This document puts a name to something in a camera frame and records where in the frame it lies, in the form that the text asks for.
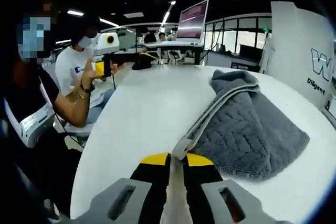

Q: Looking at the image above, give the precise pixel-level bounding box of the person's dark clothing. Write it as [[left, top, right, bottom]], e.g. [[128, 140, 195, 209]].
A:
[[0, 58, 87, 222]]

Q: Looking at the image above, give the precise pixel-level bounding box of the black framed glass partition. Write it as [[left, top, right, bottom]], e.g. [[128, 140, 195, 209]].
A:
[[204, 13, 272, 51]]

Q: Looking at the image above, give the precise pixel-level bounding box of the grey cabinet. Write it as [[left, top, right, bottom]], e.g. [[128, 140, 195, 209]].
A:
[[207, 50, 263, 73]]

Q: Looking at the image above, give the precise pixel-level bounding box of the white chest device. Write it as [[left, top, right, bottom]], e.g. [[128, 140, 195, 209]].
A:
[[4, 76, 56, 149]]

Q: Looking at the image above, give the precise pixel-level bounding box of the thin wrist bracelet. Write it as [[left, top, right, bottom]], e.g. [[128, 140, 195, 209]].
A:
[[72, 93, 89, 105]]

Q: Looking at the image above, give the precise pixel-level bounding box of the person's left hand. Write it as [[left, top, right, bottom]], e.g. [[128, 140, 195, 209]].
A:
[[79, 61, 127, 90]]

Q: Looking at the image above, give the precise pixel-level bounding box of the dark wrist bracelet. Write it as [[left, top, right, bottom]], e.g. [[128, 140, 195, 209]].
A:
[[79, 78, 96, 94]]

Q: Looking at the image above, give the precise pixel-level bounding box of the white laptop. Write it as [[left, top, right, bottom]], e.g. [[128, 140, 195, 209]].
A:
[[145, 0, 210, 48]]

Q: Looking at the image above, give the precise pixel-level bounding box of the black monitor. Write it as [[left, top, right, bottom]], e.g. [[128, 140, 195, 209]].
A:
[[238, 44, 263, 57]]

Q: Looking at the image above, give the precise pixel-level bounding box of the black rounded object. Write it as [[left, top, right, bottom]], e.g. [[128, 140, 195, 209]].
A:
[[131, 59, 153, 71]]

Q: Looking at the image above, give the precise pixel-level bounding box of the grey towel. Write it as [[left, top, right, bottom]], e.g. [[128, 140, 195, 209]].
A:
[[172, 69, 311, 182]]

